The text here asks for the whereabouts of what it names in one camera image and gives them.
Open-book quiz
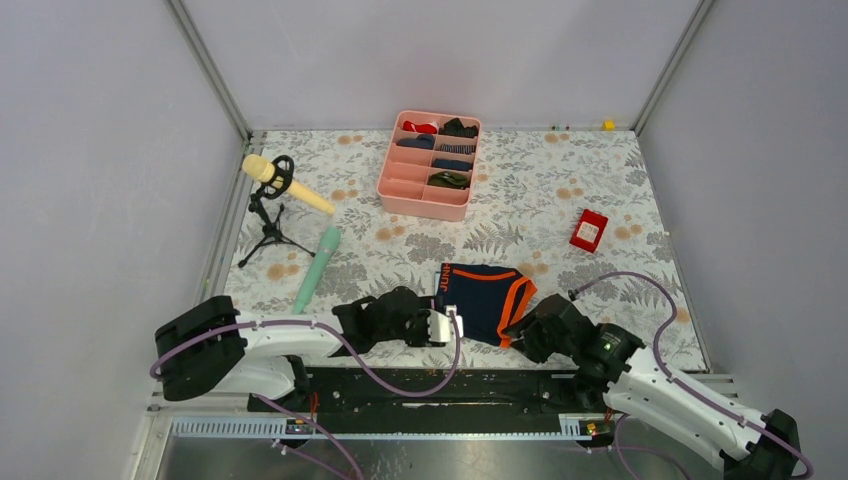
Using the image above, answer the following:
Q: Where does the navy orange boxer underwear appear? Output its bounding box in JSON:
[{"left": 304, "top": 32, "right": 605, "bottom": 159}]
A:
[{"left": 435, "top": 263, "right": 537, "bottom": 349}]

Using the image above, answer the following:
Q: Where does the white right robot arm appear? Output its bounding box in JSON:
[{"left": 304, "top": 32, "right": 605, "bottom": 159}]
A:
[{"left": 502, "top": 295, "right": 801, "bottom": 479}]

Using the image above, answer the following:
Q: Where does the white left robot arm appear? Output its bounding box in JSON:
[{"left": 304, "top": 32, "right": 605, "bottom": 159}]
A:
[{"left": 150, "top": 287, "right": 463, "bottom": 411}]

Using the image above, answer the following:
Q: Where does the mint green microphone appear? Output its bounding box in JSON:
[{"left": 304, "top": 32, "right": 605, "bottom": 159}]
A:
[{"left": 292, "top": 226, "right": 341, "bottom": 314}]

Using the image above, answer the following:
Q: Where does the red small box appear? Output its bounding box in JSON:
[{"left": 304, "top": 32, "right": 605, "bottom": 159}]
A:
[{"left": 569, "top": 209, "right": 609, "bottom": 253}]

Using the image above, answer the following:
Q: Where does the floral table mat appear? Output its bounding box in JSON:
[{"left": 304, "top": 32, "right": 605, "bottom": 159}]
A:
[{"left": 224, "top": 130, "right": 709, "bottom": 371}]

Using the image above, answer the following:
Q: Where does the olive green rolled garment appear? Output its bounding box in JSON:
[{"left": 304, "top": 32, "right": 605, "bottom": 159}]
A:
[{"left": 427, "top": 171, "right": 471, "bottom": 190}]

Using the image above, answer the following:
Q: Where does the pink compartment organizer box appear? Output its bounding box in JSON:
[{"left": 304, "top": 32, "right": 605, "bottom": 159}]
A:
[{"left": 377, "top": 110, "right": 483, "bottom": 222}]

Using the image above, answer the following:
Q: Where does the blue rolled garment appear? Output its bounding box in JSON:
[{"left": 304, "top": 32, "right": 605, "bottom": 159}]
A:
[{"left": 431, "top": 158, "right": 473, "bottom": 172}]

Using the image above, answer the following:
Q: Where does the navy rolled garment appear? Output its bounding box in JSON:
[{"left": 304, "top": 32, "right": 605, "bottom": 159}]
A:
[{"left": 395, "top": 134, "right": 436, "bottom": 150}]

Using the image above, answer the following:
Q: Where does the striped rolled garment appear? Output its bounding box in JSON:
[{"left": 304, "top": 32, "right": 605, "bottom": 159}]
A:
[{"left": 437, "top": 144, "right": 477, "bottom": 155}]

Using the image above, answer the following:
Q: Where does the black tripod microphone stand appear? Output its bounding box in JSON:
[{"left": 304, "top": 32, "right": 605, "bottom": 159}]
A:
[{"left": 237, "top": 182, "right": 315, "bottom": 268}]

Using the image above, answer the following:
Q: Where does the red rolled garment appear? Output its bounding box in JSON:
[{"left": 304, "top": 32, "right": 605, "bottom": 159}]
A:
[{"left": 401, "top": 120, "right": 439, "bottom": 135}]

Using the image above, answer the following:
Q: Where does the black rolled garment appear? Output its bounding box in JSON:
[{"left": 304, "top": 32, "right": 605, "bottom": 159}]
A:
[{"left": 438, "top": 118, "right": 479, "bottom": 139}]

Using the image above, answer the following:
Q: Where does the yellow microphone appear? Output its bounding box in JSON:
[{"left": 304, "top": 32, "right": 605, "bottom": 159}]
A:
[{"left": 241, "top": 154, "right": 336, "bottom": 215}]

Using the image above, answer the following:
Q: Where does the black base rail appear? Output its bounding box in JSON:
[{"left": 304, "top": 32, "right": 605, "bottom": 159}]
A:
[{"left": 247, "top": 367, "right": 618, "bottom": 435}]

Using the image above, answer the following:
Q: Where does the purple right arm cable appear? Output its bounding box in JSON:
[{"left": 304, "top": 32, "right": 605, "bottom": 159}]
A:
[{"left": 568, "top": 271, "right": 815, "bottom": 480}]

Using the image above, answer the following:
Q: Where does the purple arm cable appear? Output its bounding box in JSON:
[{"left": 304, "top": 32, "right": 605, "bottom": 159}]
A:
[
  {"left": 149, "top": 311, "right": 465, "bottom": 480},
  {"left": 568, "top": 271, "right": 815, "bottom": 480}
]

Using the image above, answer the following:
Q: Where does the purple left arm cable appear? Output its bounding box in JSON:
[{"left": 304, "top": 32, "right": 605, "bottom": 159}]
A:
[{"left": 149, "top": 311, "right": 465, "bottom": 480}]

